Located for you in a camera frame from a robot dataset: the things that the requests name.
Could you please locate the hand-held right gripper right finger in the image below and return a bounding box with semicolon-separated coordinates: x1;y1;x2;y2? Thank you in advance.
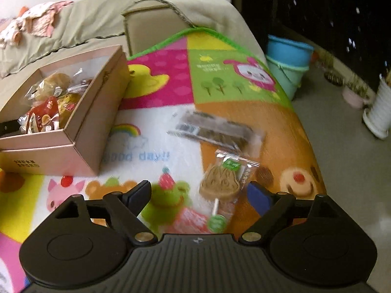
240;181;344;246

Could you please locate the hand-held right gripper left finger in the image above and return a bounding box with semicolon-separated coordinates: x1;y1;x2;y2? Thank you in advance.
54;181;157;246

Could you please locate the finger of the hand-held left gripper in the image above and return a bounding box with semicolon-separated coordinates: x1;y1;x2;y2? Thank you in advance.
0;123;25;138

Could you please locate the tree cookie lollipop packet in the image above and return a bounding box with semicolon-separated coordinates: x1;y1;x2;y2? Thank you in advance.
198;149;261;233

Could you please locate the pink cardboard box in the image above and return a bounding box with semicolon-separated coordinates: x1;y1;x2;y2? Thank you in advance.
0;45;132;178

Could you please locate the brown white snack packet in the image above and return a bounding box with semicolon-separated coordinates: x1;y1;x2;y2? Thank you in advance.
18;113;61;135

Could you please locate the red snack packet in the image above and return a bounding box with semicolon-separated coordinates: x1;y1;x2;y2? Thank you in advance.
27;95;61;121

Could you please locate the clear round bun packet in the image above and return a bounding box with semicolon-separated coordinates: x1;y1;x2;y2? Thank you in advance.
24;71;73;104

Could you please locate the dark snack bar packet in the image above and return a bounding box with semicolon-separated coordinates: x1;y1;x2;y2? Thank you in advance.
166;109;266;152

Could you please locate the floral cloth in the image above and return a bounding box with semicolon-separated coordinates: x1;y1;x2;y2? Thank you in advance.
0;0;75;49

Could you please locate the colourful cartoon mat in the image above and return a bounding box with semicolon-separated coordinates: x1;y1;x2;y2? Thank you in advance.
0;27;328;293

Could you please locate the green plastic bucket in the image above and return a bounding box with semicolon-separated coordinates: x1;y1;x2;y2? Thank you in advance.
264;54;311;102

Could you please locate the pink flower pot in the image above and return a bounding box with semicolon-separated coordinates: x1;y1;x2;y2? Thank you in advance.
341;85;372;109

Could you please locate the dark small flower pot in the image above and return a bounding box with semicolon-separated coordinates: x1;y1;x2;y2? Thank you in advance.
323;70;346;86

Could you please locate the white ribbed flower pot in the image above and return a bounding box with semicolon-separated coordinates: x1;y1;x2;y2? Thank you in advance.
362;78;391;141

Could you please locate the blue plastic bucket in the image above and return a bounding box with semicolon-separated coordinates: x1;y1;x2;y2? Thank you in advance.
267;34;315;68

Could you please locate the beige cushion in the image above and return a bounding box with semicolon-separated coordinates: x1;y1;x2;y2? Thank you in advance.
120;0;200;57

